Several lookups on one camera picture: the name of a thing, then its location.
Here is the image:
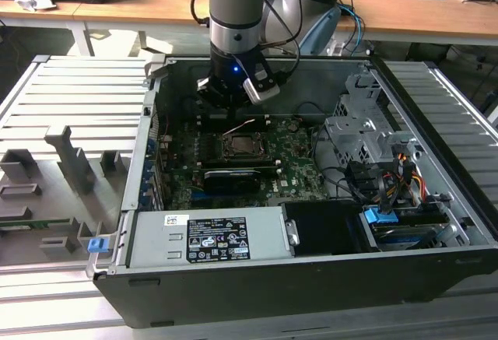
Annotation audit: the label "silver metal disk bay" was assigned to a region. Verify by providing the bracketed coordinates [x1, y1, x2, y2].
[324, 73, 426, 170]

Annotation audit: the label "black open PC case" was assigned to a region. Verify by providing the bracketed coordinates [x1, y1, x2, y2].
[93, 54, 498, 329]

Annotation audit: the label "wooden desk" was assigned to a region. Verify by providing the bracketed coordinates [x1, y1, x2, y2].
[72, 0, 498, 47]
[0, 0, 91, 58]

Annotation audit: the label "black RAM slot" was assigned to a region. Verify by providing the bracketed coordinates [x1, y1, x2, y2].
[205, 110, 270, 133]
[200, 156, 275, 170]

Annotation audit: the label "black graphics card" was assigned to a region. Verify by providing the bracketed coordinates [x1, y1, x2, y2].
[203, 167, 261, 196]

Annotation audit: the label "blue cable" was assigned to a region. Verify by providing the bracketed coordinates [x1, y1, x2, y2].
[341, 4, 366, 52]

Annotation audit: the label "thin wire locking lever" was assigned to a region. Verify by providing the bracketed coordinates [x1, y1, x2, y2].
[222, 119, 257, 136]

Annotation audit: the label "black wire plug cluster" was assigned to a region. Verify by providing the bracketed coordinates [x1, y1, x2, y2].
[347, 159, 381, 196]

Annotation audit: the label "grey power supply unit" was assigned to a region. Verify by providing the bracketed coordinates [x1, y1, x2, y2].
[127, 206, 293, 270]

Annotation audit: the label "grey parts rack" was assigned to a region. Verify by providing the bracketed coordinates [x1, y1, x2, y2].
[0, 124, 132, 268]

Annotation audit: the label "silver CPU plate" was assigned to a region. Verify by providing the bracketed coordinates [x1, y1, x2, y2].
[232, 137, 258, 152]

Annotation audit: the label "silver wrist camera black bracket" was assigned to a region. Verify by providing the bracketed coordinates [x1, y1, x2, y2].
[243, 61, 281, 104]

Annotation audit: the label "black wire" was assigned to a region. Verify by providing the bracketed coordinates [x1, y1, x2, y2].
[310, 125, 369, 203]
[296, 100, 328, 118]

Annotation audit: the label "disk drive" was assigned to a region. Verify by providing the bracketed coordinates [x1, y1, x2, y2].
[367, 221, 449, 251]

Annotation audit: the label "blue plastic latch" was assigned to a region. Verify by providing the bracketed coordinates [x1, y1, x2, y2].
[88, 237, 110, 255]

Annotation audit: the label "coloured wire bundle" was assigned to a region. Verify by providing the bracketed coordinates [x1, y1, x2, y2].
[373, 152, 429, 205]

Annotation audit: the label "green motherboard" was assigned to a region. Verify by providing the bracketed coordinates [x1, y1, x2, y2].
[159, 94, 328, 211]

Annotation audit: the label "blue disk carrier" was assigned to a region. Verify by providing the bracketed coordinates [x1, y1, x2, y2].
[363, 207, 400, 226]

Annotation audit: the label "green RAM stick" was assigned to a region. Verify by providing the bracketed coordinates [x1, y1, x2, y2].
[0, 218, 73, 230]

